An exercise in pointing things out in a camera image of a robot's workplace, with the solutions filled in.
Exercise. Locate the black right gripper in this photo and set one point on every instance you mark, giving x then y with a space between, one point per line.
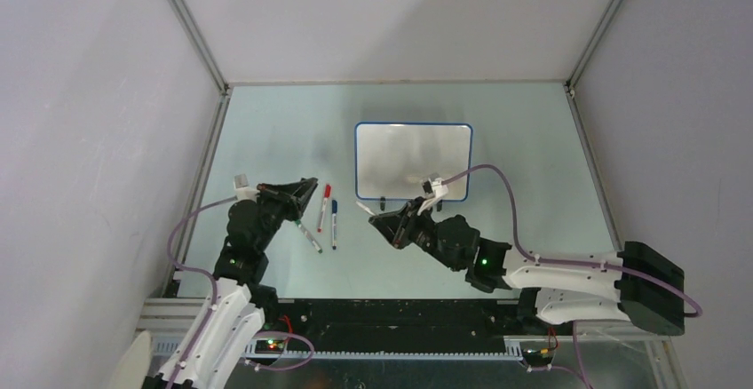
398 226

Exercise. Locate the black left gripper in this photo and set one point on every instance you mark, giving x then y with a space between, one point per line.
294 205

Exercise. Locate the black whiteboard marker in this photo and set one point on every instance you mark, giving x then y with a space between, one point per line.
366 208

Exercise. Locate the blue-framed whiteboard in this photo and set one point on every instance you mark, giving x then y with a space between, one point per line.
392 160

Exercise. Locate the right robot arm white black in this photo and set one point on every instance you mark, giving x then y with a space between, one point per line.
636 284

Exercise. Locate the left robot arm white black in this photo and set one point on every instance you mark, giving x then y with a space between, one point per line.
238 305

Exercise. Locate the red whiteboard marker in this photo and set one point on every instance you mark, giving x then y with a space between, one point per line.
323 209

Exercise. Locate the blue whiteboard marker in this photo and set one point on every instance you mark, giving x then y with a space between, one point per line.
333 221

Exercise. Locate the green whiteboard marker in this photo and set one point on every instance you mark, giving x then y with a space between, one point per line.
309 236

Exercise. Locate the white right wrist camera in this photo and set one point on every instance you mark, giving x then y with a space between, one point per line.
434 189

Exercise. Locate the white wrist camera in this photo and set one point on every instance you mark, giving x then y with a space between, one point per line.
434 189
243 190

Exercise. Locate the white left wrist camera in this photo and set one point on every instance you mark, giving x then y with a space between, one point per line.
243 190

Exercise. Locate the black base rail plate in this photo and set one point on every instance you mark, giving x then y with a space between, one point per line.
412 326

